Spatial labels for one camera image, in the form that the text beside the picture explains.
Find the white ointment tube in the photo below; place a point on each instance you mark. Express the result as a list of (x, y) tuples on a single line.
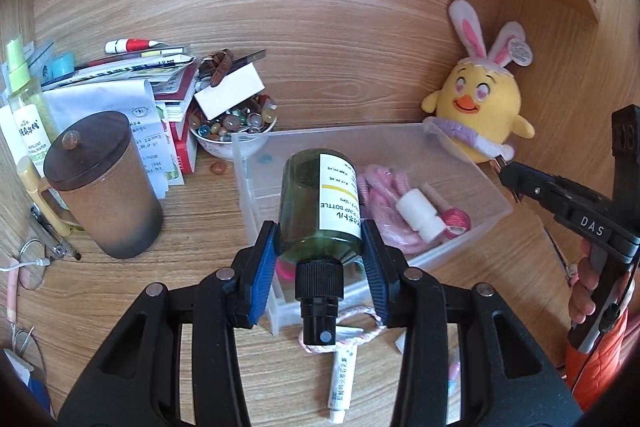
[(342, 382)]

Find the white bowl of beads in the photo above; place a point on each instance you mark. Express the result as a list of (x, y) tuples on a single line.
[(225, 147)]

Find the person's right hand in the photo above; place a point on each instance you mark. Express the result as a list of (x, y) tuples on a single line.
[(581, 287)]

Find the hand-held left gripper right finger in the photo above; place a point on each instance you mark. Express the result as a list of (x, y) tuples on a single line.
[(375, 267)]

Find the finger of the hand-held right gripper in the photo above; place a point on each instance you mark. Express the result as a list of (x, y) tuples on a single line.
[(627, 147), (530, 184)]

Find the orange bead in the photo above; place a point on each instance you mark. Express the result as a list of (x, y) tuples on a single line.
[(218, 167)]

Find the thin frame glasses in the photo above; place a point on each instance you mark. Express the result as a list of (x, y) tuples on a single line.
[(32, 277)]

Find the blue bead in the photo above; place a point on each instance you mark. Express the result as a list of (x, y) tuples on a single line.
[(265, 158)]

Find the yellow green spray bottle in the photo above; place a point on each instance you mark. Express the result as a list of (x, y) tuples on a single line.
[(30, 107)]

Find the clear plastic storage box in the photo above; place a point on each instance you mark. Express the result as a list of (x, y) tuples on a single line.
[(480, 202)]

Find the brown mug with lid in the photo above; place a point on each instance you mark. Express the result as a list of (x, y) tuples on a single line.
[(110, 207)]

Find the small white bottle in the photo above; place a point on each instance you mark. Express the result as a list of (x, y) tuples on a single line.
[(415, 209)]

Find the white card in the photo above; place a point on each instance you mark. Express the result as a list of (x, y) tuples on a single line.
[(227, 92)]

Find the person's right forearm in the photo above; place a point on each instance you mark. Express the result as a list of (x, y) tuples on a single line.
[(600, 362)]

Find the dark green spray bottle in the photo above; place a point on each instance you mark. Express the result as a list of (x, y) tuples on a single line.
[(310, 207)]

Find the yellow chick plush toy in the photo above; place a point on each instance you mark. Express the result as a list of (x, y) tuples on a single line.
[(480, 97)]

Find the red white marker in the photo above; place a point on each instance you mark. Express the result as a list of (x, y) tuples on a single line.
[(130, 45)]

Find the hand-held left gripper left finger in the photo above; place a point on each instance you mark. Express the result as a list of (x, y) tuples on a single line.
[(265, 267)]

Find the pink round case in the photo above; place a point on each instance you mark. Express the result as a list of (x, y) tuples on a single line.
[(457, 221)]

